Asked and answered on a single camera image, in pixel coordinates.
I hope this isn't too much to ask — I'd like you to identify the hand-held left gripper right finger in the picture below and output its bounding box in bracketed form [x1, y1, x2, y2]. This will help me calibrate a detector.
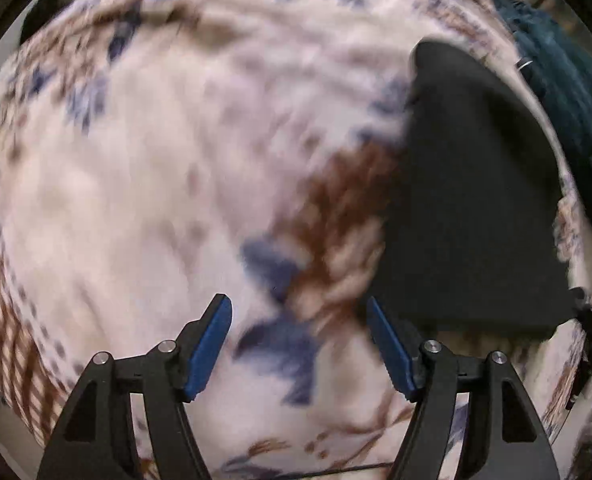
[366, 296, 562, 480]

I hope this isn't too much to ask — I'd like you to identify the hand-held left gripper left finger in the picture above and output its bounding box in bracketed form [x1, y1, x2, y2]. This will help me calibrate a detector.
[36, 294, 234, 480]

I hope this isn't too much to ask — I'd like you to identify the dark striped small garment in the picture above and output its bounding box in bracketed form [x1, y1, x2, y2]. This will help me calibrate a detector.
[376, 39, 579, 341]

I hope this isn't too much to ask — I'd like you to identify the floral printed blanket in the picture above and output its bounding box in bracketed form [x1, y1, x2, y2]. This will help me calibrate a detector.
[0, 0, 592, 480]

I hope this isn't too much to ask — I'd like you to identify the dark teal cloth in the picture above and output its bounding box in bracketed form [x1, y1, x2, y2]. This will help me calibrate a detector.
[488, 0, 592, 241]

